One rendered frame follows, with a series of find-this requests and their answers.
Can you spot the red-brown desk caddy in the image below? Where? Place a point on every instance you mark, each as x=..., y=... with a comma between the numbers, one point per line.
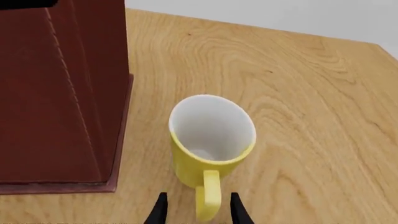
x=59, y=98

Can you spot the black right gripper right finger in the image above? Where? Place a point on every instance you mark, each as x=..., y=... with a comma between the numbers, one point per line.
x=239, y=211

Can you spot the yellow and white mug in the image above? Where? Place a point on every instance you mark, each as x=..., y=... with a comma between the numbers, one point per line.
x=211, y=130

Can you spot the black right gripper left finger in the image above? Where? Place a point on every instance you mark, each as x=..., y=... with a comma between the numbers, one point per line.
x=159, y=211

